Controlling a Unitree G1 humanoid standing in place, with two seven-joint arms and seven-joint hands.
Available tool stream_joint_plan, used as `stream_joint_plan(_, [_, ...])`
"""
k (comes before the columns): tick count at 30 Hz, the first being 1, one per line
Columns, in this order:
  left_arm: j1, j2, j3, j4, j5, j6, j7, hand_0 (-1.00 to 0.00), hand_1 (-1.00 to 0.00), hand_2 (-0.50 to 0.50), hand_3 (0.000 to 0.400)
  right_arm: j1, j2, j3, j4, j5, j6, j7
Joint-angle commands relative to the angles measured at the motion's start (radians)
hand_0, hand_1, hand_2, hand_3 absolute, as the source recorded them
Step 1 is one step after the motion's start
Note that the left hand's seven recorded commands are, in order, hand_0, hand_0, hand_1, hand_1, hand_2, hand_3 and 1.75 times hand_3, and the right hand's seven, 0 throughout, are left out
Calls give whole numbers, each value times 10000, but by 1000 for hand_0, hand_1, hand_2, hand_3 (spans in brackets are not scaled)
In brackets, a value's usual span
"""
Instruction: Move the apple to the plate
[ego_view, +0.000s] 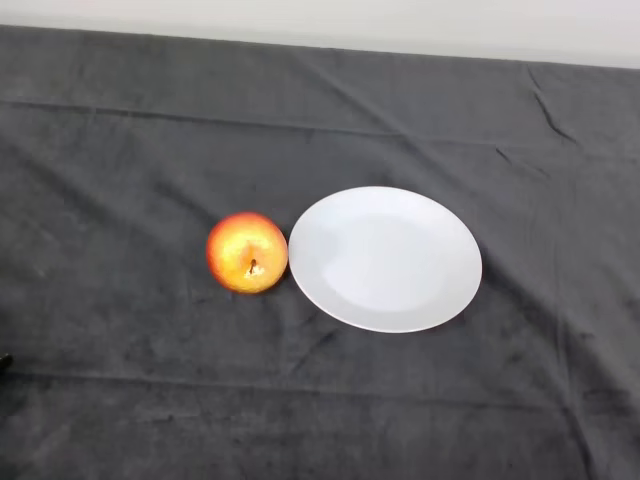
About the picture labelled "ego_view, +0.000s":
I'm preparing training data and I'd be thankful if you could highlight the red yellow apple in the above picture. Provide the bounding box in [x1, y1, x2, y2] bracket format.
[205, 211, 290, 295]

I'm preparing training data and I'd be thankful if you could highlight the dark grey table cloth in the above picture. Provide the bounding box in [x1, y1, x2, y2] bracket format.
[0, 23, 640, 480]

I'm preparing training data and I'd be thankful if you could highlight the white round plate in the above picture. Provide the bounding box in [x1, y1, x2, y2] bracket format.
[288, 185, 484, 334]

